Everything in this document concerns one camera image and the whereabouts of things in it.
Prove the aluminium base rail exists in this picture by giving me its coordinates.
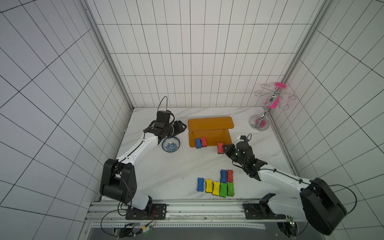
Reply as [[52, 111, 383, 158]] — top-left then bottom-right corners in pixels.
[[85, 198, 302, 229]]

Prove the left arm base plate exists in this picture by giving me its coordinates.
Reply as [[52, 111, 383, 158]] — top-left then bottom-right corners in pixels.
[[125, 204, 168, 220]]

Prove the blue patterned bowl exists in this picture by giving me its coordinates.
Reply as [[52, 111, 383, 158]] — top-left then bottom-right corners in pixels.
[[162, 137, 181, 153]]

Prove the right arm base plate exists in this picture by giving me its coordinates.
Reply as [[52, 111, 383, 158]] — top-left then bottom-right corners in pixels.
[[242, 202, 287, 220]]

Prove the pink object on stand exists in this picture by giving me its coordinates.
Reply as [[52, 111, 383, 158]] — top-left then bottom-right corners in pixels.
[[265, 83, 287, 109]]

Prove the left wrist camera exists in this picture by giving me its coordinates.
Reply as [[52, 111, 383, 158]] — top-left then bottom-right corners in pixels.
[[156, 110, 175, 125]]

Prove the yellow eraser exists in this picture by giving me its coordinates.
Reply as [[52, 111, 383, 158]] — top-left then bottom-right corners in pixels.
[[205, 179, 213, 193], [212, 182, 221, 196]]

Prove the red eraser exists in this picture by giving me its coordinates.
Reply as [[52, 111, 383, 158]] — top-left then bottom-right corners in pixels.
[[227, 170, 234, 183], [217, 143, 224, 154], [200, 137, 208, 147]]

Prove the green eraser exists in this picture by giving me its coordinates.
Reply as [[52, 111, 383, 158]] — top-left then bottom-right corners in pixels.
[[219, 183, 228, 198], [227, 182, 235, 197]]

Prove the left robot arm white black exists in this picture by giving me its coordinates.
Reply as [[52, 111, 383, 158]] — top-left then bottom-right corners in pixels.
[[100, 121, 187, 211]]

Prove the orange two-tier shelf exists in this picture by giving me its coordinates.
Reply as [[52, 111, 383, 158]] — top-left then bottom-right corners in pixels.
[[188, 117, 235, 148]]

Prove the blue eraser top shelf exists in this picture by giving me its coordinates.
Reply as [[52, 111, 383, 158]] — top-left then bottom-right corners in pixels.
[[197, 178, 205, 192]]

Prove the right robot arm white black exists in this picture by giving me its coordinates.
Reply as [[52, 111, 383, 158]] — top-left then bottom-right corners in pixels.
[[223, 141, 348, 236]]

